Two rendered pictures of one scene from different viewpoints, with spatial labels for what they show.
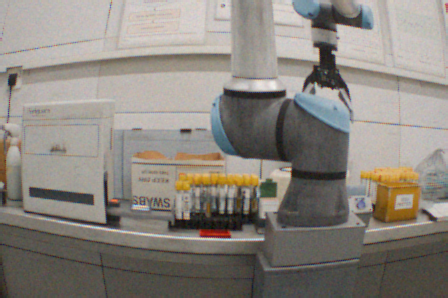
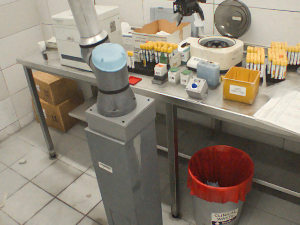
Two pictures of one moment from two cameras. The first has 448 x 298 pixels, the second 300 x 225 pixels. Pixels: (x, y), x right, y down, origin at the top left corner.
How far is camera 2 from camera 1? 1.23 m
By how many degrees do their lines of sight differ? 47
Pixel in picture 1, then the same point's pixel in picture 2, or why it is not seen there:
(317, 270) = (104, 139)
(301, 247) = (96, 123)
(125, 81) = not seen: outside the picture
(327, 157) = (101, 83)
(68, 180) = (77, 52)
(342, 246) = (114, 131)
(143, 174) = (137, 38)
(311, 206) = (99, 104)
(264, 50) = (82, 24)
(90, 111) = not seen: hidden behind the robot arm
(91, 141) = not seen: hidden behind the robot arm
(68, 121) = (71, 26)
